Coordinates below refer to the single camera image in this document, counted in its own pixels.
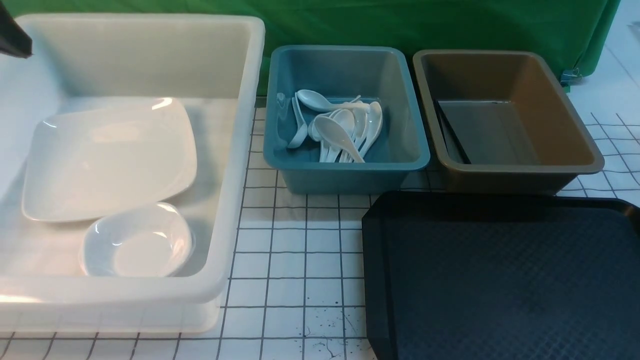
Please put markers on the metal binder clip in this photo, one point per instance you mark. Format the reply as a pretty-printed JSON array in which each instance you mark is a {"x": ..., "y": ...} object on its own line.
[{"x": 570, "y": 77}]

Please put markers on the brown plastic bin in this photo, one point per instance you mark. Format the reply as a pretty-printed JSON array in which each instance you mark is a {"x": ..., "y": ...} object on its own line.
[{"x": 514, "y": 120}]

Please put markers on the white spoon top of pile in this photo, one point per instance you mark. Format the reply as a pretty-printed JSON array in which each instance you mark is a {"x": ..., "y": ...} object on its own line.
[{"x": 317, "y": 102}]

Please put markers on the black chopsticks pair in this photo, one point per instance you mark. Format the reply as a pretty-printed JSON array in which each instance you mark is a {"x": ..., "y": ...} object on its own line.
[{"x": 445, "y": 123}]

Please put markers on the white spoon far right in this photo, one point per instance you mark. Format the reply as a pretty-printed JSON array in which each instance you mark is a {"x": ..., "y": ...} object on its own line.
[{"x": 374, "y": 123}]

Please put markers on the white round spoon behind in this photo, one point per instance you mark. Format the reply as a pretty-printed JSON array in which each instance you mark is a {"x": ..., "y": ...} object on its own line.
[{"x": 312, "y": 131}]

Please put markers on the black serving tray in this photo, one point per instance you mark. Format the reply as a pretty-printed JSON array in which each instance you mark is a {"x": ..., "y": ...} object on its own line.
[{"x": 453, "y": 276}]

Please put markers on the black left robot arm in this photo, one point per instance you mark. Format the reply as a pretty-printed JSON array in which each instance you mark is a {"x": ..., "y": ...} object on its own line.
[{"x": 14, "y": 41}]

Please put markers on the white spoon far left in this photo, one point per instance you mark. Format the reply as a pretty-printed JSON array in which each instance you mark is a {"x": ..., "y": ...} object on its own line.
[{"x": 302, "y": 127}]

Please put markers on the white ceramic soup spoon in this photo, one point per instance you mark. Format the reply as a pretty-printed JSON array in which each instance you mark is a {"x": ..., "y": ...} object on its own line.
[{"x": 334, "y": 134}]

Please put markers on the white bowl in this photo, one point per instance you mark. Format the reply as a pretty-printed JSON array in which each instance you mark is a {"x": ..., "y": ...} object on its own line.
[{"x": 152, "y": 240}]

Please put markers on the large white plastic bin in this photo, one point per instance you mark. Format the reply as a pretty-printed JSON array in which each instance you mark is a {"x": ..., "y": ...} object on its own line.
[{"x": 88, "y": 61}]

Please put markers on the green backdrop cloth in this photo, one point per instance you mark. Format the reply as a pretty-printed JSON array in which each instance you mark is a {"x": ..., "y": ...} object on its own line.
[{"x": 567, "y": 34}]

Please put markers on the blue plastic bin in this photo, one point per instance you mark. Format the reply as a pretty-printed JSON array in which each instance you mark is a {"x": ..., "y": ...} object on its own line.
[{"x": 341, "y": 73}]

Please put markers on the white spoon centre pile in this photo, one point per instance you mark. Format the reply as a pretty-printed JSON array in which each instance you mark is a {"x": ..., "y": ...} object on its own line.
[{"x": 330, "y": 154}]

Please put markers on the white square rice plate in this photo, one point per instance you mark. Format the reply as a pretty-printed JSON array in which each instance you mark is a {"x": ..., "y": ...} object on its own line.
[{"x": 88, "y": 164}]

